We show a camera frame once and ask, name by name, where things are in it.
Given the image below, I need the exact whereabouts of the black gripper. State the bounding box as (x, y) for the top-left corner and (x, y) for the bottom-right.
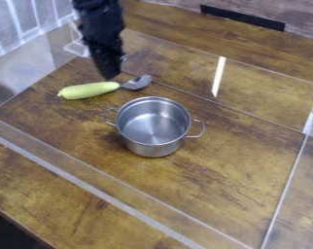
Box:
(72, 0), (126, 80)

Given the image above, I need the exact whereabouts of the clear acrylic triangle stand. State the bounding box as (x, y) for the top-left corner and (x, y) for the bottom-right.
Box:
(64, 21), (91, 58)

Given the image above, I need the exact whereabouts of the stainless steel pot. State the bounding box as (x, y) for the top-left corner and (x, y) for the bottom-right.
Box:
(103, 96), (206, 158)

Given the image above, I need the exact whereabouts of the black bar on table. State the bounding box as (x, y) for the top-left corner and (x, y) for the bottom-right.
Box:
(201, 4), (286, 31)

